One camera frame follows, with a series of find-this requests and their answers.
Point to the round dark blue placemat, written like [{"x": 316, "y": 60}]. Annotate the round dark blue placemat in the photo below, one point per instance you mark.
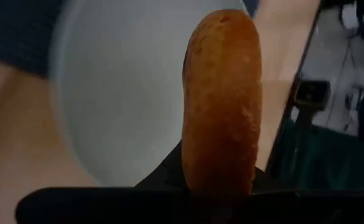
[{"x": 13, "y": 31}]

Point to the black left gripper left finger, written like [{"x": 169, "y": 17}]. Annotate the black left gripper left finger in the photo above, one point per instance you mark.
[{"x": 91, "y": 205}]

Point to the white plate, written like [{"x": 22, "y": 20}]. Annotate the white plate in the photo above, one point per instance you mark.
[{"x": 122, "y": 93}]

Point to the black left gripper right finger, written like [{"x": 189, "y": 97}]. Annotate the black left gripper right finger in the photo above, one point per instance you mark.
[{"x": 324, "y": 208}]

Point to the toasted bread slice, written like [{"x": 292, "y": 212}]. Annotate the toasted bread slice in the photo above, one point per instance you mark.
[{"x": 222, "y": 109}]

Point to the black aluminium table frame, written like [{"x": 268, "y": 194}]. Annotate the black aluminium table frame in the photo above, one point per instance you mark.
[{"x": 312, "y": 93}]

